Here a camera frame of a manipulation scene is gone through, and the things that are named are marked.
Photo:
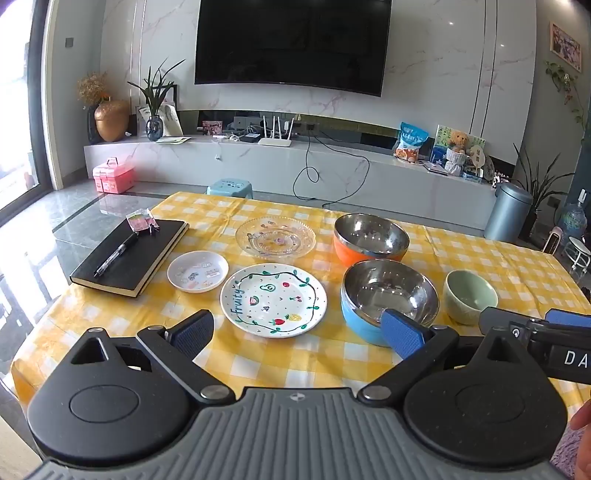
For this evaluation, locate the black binder clip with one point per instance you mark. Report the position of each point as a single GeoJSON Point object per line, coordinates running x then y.
{"type": "Point", "coordinates": [153, 226]}

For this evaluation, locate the black pen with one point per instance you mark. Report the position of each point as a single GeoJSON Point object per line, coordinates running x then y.
{"type": "Point", "coordinates": [115, 256]}

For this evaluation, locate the potted long-leaf plant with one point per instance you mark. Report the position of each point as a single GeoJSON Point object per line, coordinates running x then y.
{"type": "Point", "coordinates": [538, 189]}

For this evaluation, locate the small white sticker dish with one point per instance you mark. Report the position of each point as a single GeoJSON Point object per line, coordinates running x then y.
{"type": "Point", "coordinates": [197, 272]}

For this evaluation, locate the blue vase with green plant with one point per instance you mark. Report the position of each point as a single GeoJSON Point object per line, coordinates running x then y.
{"type": "Point", "coordinates": [154, 127]}

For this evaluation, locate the black notebook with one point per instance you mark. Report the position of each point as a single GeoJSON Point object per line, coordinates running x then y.
{"type": "Point", "coordinates": [134, 258]}

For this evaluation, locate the white round stand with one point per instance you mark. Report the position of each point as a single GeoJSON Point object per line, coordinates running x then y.
{"type": "Point", "coordinates": [579, 254]}

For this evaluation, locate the black flat television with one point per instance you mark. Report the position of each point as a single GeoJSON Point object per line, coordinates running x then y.
{"type": "Point", "coordinates": [291, 41]}

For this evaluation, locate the yellow checked tablecloth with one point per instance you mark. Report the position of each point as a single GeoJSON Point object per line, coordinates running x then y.
{"type": "Point", "coordinates": [286, 355]}

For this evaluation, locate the hanging vine plant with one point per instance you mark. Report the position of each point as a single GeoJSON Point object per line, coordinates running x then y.
{"type": "Point", "coordinates": [565, 83]}

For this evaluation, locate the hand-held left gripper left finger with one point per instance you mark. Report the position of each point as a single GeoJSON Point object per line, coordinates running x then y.
{"type": "Point", "coordinates": [190, 330]}

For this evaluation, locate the orange steel-lined bowl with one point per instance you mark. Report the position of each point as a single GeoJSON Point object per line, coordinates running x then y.
{"type": "Point", "coordinates": [369, 235]}

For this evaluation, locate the green picture board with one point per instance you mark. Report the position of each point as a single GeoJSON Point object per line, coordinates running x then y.
{"type": "Point", "coordinates": [443, 138]}

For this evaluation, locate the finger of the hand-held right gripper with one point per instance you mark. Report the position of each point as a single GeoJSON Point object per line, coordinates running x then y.
{"type": "Point", "coordinates": [570, 319]}
{"type": "Point", "coordinates": [501, 319]}

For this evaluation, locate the pink fluffy garment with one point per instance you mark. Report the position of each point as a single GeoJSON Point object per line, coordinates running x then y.
{"type": "Point", "coordinates": [563, 457]}

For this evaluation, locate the portrait drawing sheet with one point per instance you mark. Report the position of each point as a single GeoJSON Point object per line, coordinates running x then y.
{"type": "Point", "coordinates": [170, 119]}

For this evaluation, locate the pink storage box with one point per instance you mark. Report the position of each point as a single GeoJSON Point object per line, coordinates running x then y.
{"type": "Point", "coordinates": [113, 177]}

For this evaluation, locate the person's right hand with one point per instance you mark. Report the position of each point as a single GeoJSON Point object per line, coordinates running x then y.
{"type": "Point", "coordinates": [582, 443]}

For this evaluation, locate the white fruit-print plate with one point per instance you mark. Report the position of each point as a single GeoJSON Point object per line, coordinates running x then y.
{"type": "Point", "coordinates": [272, 300]}

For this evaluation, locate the clear glass plate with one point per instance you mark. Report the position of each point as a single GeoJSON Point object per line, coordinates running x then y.
{"type": "Point", "coordinates": [274, 237]}

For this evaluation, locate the pink photo card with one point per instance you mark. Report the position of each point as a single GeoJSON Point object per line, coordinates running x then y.
{"type": "Point", "coordinates": [212, 128]}

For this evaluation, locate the gold round vase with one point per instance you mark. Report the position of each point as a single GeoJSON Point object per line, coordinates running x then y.
{"type": "Point", "coordinates": [111, 120]}

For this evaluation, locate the dried flower bunch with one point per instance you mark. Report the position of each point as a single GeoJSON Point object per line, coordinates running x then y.
{"type": "Point", "coordinates": [92, 90]}

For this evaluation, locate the grey-blue trash can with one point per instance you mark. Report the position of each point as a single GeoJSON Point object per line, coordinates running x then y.
{"type": "Point", "coordinates": [508, 212]}

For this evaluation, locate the large water bottle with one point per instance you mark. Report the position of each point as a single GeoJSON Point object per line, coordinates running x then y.
{"type": "Point", "coordinates": [572, 219]}

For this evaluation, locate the pale green ceramic bowl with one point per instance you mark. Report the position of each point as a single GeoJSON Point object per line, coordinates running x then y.
{"type": "Point", "coordinates": [468, 295]}

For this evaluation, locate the framed wall picture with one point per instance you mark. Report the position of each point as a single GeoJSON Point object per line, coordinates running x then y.
{"type": "Point", "coordinates": [565, 46]}

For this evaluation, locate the pink paper packet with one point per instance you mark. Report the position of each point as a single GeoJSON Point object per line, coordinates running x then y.
{"type": "Point", "coordinates": [138, 220]}

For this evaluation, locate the blue snack bag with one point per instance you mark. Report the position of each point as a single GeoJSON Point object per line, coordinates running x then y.
{"type": "Point", "coordinates": [411, 143]}

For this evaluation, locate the light blue plastic stool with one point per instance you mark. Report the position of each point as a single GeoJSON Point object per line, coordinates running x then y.
{"type": "Point", "coordinates": [229, 187]}

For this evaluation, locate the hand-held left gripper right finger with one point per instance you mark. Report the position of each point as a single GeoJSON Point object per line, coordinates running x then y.
{"type": "Point", "coordinates": [402, 334]}

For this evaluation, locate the blue steel-lined bowl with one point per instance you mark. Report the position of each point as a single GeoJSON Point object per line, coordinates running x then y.
{"type": "Point", "coordinates": [388, 288]}

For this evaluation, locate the white router with antennas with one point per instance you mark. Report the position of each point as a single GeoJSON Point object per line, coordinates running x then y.
{"type": "Point", "coordinates": [275, 141]}

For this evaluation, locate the brown teddy bear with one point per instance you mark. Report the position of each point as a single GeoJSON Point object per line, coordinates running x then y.
{"type": "Point", "coordinates": [458, 141]}

